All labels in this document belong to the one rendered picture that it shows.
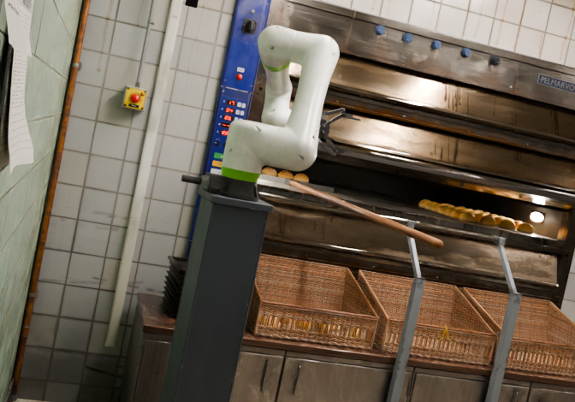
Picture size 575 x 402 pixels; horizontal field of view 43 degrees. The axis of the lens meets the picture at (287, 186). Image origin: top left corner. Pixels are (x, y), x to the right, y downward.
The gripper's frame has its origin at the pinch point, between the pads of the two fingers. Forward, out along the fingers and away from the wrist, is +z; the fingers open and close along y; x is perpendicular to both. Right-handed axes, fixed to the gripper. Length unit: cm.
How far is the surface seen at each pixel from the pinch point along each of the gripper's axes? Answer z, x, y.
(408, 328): 41, 6, 76
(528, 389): 110, 1, 98
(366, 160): 24.2, -40.2, 9.1
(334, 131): 10, -54, -2
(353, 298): 31, -36, 76
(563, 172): 143, -54, -6
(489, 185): 91, -39, 9
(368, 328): 28, -5, 81
